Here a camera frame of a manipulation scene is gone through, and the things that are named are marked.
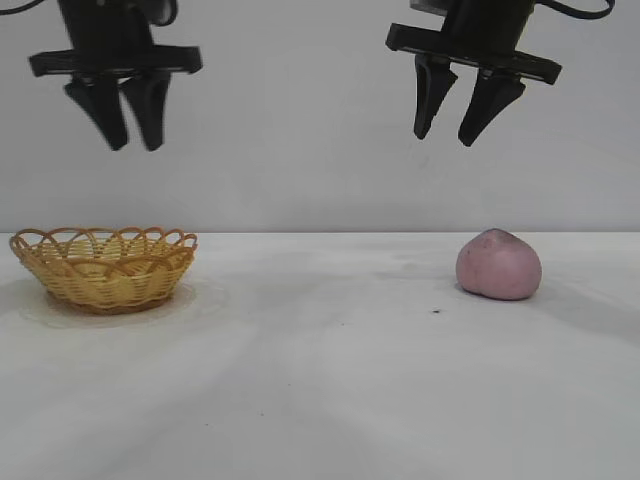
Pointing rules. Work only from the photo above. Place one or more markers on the yellow woven wicker basket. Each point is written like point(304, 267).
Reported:
point(105, 282)

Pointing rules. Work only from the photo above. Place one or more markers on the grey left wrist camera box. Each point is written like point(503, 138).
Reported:
point(165, 11)

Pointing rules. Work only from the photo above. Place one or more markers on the pink peach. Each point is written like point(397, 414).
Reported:
point(500, 267)

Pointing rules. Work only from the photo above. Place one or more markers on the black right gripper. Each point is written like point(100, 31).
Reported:
point(485, 35)

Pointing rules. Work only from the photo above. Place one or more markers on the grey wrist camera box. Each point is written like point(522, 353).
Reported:
point(430, 4)
point(165, 11)

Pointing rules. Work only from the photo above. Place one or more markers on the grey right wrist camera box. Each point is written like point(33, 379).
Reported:
point(430, 4)

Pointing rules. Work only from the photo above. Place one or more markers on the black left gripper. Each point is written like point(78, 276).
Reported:
point(110, 57)

